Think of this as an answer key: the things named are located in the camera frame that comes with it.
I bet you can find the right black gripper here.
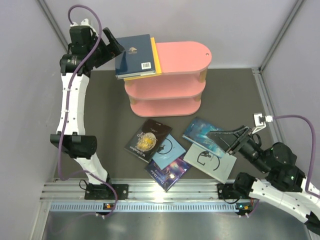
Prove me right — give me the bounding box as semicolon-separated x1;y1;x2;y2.
205;124;271;173

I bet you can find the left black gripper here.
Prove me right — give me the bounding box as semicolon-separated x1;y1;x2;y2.
85;27;123;68

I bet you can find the navy blue book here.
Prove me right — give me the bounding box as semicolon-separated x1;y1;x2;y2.
115;34;156;79

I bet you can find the teal ocean cover book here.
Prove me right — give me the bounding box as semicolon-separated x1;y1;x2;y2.
182;117;225;157

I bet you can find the yellow book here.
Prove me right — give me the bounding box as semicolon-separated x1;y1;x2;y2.
123;37;162;81

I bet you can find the light blue cat book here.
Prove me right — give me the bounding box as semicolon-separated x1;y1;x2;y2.
152;134;186;170

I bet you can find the black moon cover book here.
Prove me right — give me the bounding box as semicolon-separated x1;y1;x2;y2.
124;118;172;163

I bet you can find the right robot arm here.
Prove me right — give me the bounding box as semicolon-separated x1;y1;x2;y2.
206;126;320;235

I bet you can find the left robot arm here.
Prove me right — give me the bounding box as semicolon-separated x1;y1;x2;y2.
50;18;124;200

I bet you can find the grey white book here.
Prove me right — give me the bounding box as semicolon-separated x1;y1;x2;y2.
183;144;237;184

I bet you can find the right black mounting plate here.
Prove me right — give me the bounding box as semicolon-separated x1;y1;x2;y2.
217;183;242;202

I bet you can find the black mounting plate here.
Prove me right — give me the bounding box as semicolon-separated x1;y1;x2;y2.
84;183;129;200
217;183;242;202

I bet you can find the pink three-tier shelf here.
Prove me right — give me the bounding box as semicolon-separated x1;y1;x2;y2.
124;41;212;118

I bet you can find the purple Robinson Crusoe book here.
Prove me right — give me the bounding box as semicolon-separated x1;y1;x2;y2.
144;157;191;192

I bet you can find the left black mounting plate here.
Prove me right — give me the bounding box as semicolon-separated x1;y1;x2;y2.
84;183;129;200

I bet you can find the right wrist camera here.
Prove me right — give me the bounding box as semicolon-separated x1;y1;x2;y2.
252;113;273;134

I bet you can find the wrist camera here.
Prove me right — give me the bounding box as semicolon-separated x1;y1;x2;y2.
252;113;273;134
70;18;94;29

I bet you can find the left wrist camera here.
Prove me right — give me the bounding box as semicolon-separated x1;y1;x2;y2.
70;18;94;29

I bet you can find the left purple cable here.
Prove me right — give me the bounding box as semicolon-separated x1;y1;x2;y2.
56;4;118;218

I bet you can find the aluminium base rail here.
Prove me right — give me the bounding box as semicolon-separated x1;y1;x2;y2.
40;178;248;213

